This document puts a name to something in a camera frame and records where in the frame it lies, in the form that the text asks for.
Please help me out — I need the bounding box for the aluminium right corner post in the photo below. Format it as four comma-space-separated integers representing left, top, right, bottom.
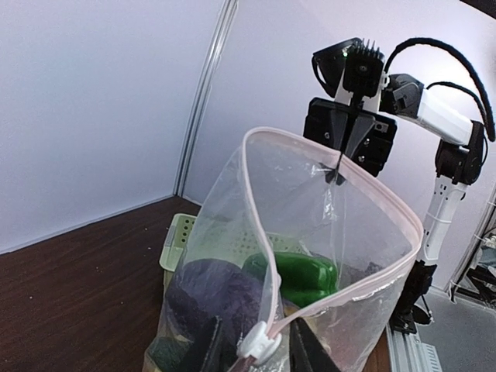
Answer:
174, 0, 239, 197

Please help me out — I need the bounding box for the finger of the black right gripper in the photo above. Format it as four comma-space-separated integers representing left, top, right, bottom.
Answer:
328, 110, 355, 155
344, 115, 376, 159

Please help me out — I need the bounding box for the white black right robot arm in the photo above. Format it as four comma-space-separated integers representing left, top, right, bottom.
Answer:
303, 73, 490, 334

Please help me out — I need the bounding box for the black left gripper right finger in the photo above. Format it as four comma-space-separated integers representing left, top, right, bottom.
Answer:
289, 318, 340, 372

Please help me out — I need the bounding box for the pale green perforated basket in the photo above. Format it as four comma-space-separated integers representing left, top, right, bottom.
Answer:
159, 213, 311, 286

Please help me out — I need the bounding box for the aluminium front rail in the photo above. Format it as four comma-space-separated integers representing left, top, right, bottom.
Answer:
386, 325, 443, 372

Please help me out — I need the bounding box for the black right camera cable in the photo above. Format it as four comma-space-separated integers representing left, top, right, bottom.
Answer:
383, 36, 496, 143

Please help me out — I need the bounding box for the clear zip top bag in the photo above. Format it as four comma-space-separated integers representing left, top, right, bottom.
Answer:
143, 127, 422, 371

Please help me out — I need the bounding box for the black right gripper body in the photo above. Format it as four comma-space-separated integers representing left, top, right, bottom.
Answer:
303, 98, 398, 177

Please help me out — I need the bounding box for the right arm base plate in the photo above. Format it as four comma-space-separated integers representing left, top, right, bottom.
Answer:
389, 296, 433, 334

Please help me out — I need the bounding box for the green toy pepper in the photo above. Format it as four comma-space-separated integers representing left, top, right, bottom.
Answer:
236, 252, 339, 308

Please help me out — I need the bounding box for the purple toy eggplant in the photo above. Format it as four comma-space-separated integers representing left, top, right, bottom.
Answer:
165, 259, 264, 346

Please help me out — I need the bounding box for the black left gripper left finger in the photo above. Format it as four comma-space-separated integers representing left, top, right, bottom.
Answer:
181, 316, 224, 372

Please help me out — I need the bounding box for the dark green toy cucumber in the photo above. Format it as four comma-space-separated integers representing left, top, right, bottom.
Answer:
146, 336, 192, 372

